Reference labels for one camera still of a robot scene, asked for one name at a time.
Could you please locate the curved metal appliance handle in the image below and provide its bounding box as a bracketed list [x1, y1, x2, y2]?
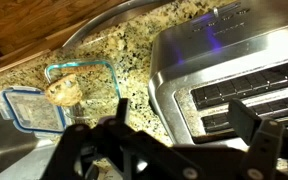
[62, 0, 172, 48]

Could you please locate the stainless steel sink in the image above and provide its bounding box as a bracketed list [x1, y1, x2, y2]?
[0, 109, 65, 180]

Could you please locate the glass container with teal rim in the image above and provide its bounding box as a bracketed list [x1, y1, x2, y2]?
[43, 59, 122, 124]

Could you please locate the wooden drawer cabinet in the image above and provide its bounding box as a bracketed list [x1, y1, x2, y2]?
[0, 18, 90, 81]

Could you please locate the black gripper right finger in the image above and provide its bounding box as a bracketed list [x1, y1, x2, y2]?
[226, 98, 288, 180]

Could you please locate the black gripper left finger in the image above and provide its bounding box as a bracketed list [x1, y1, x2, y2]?
[42, 97, 198, 180]

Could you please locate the stainless steel toaster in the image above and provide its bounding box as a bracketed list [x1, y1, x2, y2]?
[148, 0, 288, 151]

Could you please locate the toasted bread slice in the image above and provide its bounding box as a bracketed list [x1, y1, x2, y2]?
[44, 73, 84, 108]

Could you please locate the blue rimmed container lid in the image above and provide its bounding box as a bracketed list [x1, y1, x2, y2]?
[0, 86, 72, 135]

